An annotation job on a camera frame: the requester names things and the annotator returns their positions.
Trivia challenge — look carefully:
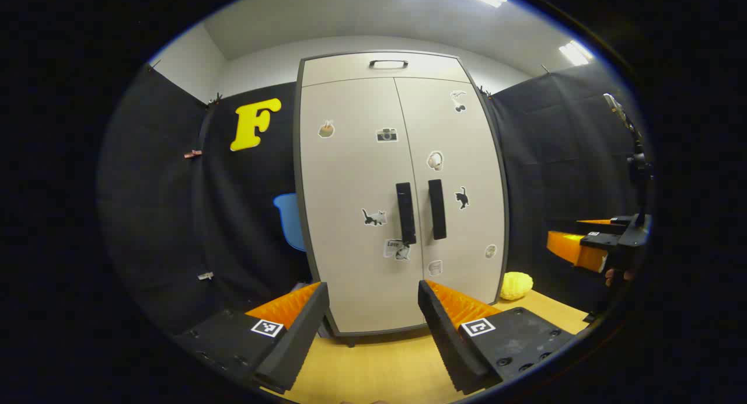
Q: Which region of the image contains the short ceiling light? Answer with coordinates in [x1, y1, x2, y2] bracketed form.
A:
[558, 40, 594, 67]

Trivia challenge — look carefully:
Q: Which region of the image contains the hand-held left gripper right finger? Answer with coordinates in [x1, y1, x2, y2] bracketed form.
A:
[417, 279, 578, 396]

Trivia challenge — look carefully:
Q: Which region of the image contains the grey cabinet drawer front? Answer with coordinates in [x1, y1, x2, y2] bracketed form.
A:
[302, 52, 471, 88]

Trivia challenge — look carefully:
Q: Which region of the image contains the yellow knobby ball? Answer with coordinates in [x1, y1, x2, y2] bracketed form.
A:
[501, 271, 533, 301]

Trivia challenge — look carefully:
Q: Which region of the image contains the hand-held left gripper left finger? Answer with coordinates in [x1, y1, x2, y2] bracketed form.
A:
[175, 281, 330, 395]

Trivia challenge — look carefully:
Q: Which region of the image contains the grey cabinet door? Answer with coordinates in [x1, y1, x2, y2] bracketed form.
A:
[299, 77, 425, 335]
[395, 76, 507, 326]

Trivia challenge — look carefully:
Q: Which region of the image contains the black backdrop cloth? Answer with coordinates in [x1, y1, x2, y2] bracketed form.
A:
[96, 62, 651, 337]

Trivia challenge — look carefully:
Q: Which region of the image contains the grey double-door shoe cabinet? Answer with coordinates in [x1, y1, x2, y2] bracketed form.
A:
[294, 50, 510, 346]

